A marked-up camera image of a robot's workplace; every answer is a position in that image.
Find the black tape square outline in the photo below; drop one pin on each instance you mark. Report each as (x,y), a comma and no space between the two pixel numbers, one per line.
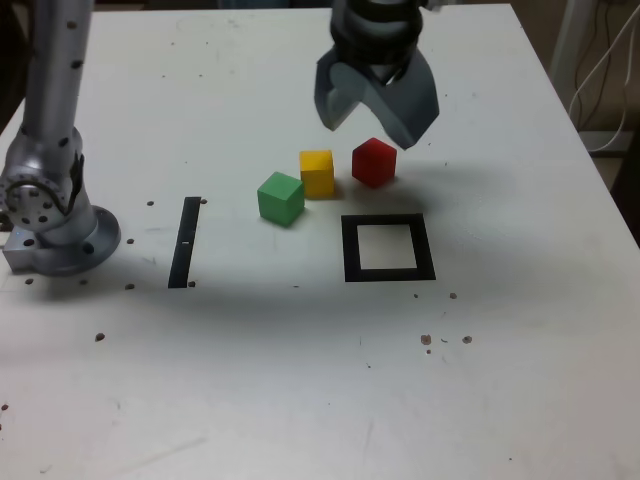
(350,250)

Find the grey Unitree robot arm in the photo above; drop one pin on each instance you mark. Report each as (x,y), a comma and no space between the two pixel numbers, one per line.
(55,75)

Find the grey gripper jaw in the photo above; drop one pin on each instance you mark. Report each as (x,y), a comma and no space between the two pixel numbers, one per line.
(322,105)
(415,110)

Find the black tape strip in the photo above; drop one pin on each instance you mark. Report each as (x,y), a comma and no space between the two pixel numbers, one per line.
(184,245)

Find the white post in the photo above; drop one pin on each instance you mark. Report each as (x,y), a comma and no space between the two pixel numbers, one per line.
(567,35)

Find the green cube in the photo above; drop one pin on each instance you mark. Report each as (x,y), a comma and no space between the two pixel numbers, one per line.
(280,200)

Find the red cube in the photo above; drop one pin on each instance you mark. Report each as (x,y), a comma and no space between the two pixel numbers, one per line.
(374,162)

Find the yellow cube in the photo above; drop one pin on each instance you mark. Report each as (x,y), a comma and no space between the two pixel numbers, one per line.
(317,175)

